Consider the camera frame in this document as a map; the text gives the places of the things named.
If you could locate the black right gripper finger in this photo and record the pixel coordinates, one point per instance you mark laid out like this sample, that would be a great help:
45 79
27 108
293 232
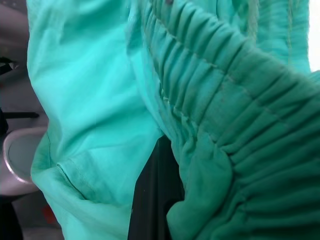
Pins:
155 195

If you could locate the green shorts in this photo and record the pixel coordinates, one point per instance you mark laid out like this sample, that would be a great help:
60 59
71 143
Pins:
175 87

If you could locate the white round bowl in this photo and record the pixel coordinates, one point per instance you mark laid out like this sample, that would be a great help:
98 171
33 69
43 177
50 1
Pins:
22 155

